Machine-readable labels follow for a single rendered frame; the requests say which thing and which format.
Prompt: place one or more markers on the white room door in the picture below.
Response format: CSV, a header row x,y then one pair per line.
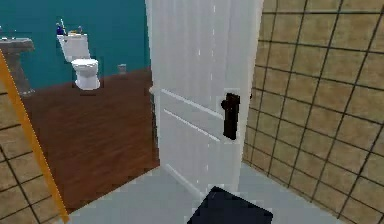
x,y
196,66

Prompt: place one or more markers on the small grey box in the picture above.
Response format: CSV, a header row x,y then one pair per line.
x,y
122,68

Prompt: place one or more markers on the black square object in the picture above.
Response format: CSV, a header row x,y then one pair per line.
x,y
230,208

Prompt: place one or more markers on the white toilet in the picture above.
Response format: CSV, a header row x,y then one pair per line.
x,y
83,63

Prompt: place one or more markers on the blue bottle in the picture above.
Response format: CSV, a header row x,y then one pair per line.
x,y
60,30

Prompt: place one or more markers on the orange door frame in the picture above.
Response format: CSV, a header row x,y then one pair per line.
x,y
30,140

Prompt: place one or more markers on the grey pedestal sink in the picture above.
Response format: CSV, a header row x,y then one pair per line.
x,y
15,60

